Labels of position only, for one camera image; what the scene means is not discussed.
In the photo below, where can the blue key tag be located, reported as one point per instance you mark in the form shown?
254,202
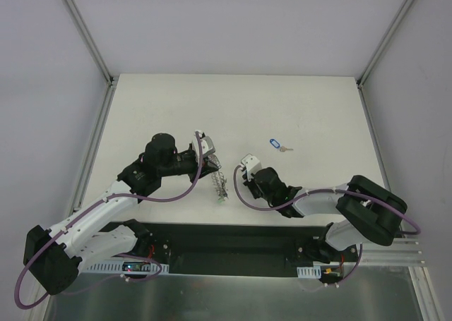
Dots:
275,143

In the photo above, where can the right aluminium frame rail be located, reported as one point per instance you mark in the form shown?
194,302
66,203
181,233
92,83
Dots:
382,85

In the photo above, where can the white cable duct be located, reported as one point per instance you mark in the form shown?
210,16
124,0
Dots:
313,272
129,267

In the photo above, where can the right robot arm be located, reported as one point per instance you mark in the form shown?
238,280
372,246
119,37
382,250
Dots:
370,212

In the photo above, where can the left white cable duct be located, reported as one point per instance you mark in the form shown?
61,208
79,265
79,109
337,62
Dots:
129,267

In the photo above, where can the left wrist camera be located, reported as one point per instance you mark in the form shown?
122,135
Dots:
203,144

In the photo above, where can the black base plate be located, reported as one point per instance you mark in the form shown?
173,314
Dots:
239,251

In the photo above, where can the left aluminium frame rail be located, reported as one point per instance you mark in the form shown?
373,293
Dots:
98,108

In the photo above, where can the aluminium frame rail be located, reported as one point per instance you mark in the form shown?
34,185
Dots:
382,85
98,108

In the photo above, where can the front aluminium extrusion right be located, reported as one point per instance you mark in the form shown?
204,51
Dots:
404,252

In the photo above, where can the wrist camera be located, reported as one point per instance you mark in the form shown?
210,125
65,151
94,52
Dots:
249,166
203,144

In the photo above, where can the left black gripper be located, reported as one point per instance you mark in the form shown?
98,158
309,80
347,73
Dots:
201,167

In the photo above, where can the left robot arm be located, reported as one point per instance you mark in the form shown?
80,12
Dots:
57,255

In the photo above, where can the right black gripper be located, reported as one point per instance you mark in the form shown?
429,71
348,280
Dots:
256,183

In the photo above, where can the metal key organizer ring disc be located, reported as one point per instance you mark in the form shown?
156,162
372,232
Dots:
219,182

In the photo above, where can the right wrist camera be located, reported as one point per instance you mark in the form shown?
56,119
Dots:
249,166

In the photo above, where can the right white cable duct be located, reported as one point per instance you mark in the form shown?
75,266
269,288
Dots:
313,272

